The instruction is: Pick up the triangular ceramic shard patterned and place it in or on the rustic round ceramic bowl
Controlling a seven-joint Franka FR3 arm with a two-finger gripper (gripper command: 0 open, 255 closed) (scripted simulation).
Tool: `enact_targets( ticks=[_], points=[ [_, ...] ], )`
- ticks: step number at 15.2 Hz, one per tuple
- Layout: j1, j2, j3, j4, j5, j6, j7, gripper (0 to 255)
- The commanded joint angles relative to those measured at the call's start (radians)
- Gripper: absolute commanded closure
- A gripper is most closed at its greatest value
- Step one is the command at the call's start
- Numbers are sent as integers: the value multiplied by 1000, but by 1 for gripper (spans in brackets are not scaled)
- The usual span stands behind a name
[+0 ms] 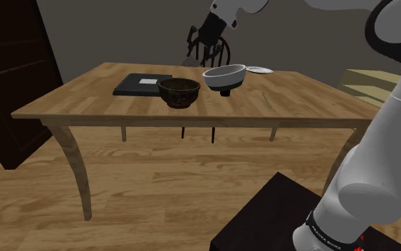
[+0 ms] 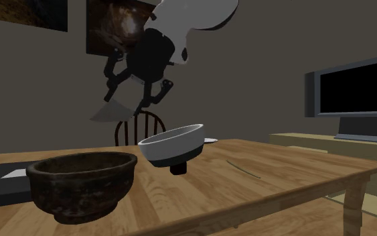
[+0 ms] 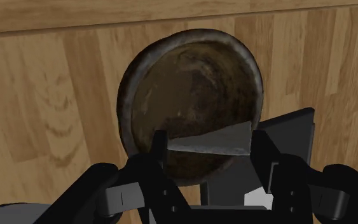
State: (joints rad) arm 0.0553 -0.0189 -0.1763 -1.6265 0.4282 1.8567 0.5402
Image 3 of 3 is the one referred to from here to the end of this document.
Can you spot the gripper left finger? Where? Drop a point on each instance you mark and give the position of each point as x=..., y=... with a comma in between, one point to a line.
x=154, y=186

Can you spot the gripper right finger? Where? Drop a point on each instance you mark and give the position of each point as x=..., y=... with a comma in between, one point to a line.
x=293, y=186

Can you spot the grey wedge blade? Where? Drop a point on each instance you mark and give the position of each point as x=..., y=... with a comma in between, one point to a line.
x=222, y=142

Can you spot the dark grey flat block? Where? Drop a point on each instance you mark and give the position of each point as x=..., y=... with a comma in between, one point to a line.
x=290, y=130

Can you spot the dark brown round bowl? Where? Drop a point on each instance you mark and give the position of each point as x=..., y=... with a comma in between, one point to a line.
x=197, y=86

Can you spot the grey rounded object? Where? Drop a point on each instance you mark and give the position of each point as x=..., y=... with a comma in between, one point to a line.
x=8, y=214

